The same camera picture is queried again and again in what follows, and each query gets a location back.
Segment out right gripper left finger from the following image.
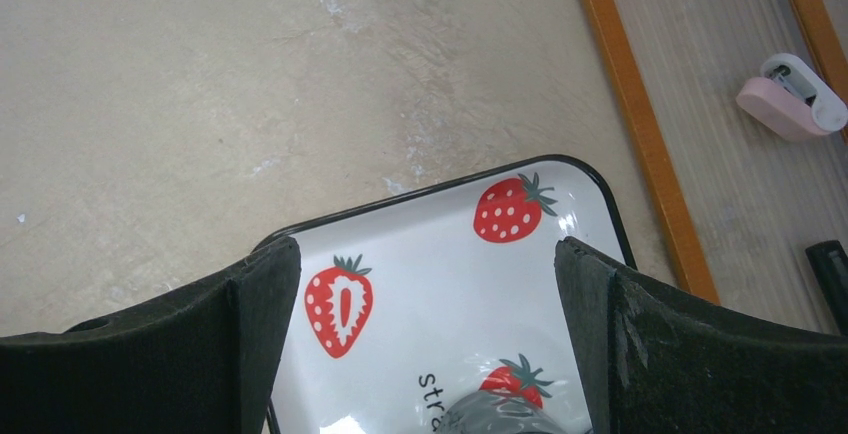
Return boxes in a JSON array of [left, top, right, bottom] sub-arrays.
[[1, 237, 301, 433]]

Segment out wooden tiered shelf rack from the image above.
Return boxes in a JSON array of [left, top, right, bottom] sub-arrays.
[[580, 0, 847, 333]]

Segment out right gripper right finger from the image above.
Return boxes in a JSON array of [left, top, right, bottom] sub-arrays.
[[555, 238, 847, 433]]

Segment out dark grey mug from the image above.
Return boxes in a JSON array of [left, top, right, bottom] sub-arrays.
[[435, 390, 594, 434]]

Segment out strawberry print tray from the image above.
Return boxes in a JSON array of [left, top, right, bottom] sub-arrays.
[[268, 155, 633, 433]]

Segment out black blue marker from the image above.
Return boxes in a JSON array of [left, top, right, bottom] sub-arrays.
[[805, 240, 847, 336]]

